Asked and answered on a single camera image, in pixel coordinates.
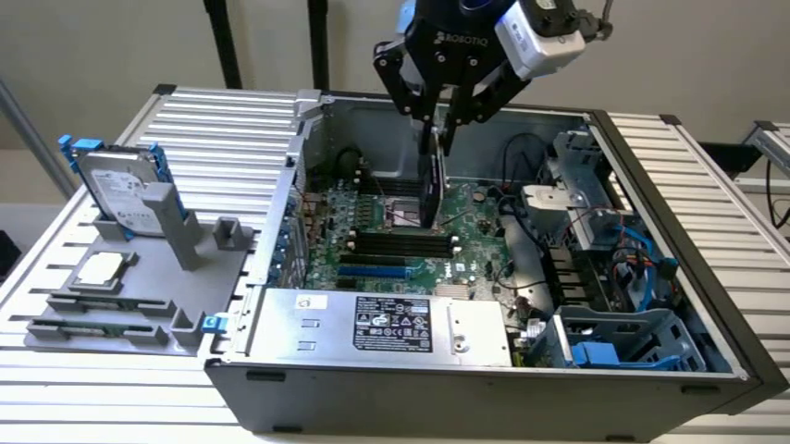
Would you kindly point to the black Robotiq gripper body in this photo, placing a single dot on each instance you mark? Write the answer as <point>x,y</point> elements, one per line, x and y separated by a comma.
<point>457,44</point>

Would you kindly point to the black graphics card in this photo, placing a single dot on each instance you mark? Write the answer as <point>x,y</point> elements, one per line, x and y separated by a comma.
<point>433,194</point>

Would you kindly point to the black expansion slot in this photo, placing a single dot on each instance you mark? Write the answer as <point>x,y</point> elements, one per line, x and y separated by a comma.
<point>373,259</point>

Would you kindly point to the blue expansion slot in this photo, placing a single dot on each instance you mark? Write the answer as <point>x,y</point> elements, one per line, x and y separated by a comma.
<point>373,272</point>

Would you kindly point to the black stand pole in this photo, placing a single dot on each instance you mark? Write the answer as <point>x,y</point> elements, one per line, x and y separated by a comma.
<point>318,41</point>
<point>225,41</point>

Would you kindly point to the metal drive cage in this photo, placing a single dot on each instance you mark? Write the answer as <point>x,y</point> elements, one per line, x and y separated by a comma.
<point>586,185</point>

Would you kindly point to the CPU socket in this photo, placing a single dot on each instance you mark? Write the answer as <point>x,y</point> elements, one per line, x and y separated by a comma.
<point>401,213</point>

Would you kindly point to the green Dell motherboard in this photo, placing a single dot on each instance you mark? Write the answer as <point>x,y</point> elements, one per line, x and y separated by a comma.
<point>475,259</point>

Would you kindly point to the black fan shroud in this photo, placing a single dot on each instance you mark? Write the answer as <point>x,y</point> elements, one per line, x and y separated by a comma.
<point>574,277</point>

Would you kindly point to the silver chipset heatsink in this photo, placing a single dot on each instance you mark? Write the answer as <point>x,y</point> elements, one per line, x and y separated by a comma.
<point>454,291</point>

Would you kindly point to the silver power supply unit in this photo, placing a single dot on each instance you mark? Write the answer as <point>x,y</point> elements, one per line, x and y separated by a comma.
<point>370,326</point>

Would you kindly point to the hard disk with blue rails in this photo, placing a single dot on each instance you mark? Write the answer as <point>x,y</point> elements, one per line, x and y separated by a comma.
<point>121,189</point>

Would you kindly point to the grey parts rack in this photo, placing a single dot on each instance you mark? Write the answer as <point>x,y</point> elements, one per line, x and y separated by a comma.
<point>186,296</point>

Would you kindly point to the grey plastic disk bay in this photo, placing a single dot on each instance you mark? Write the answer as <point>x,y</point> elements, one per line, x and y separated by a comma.
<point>642,333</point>

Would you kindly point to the blue case latch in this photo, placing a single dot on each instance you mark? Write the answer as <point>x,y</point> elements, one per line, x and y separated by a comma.
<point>214,324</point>

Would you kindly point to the blue disk bay clip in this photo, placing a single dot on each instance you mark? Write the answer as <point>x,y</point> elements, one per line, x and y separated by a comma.
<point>596,356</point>

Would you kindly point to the silver CPU chip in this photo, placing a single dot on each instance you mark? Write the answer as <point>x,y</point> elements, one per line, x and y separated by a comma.
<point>106,268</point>

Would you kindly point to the black open PC case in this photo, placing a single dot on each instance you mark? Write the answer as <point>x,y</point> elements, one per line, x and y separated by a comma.
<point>469,398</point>

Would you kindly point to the green RAM stick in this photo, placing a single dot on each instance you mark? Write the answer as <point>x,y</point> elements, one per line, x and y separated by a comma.
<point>87,328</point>

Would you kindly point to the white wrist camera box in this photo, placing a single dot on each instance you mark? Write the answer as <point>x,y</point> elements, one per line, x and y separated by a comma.
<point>544,41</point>

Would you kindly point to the silver aluminium post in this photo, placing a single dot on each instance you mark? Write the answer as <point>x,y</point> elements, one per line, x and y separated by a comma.
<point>31,139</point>

